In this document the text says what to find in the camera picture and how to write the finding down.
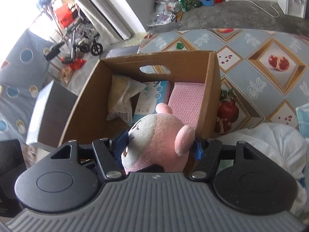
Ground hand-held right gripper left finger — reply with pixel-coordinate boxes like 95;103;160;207
49;130;131;180

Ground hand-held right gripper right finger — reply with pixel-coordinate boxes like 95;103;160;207
188;136;263;181

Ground pink plush toy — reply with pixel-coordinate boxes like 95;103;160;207
121;103;195;174

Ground brown cardboard box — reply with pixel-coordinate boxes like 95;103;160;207
59;50;221;148

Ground clear packet of white cloth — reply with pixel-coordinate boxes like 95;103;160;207
106;74;145;122

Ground pink dishcloth pack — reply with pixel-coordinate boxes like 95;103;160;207
168;82;205;128

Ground blue face mask packet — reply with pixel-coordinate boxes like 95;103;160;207
132;80;171;125

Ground white plastic bag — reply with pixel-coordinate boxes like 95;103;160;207
218;123;308;208

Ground brown white stool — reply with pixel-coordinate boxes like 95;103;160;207
25;80;79;150

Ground red plastic wrapper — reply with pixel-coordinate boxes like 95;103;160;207
61;57;86;70

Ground folding wheelchair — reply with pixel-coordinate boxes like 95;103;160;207
61;1;103;58

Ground teal cloth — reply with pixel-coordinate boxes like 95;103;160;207
296;105;309;134

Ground fruit print table mat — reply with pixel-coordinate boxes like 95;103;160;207
137;28;309;136

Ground black patterned box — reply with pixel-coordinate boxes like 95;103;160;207
0;139;27;219

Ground grey-blue circle print blanket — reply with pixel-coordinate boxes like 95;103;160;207
0;29;56;141

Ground red plastic crate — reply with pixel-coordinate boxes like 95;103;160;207
53;3;74;28

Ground white food packet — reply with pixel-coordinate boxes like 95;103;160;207
155;0;175;14

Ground white water dispenser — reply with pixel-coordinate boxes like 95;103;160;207
278;0;309;20

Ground white power cable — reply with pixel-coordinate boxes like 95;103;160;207
224;0;280;18

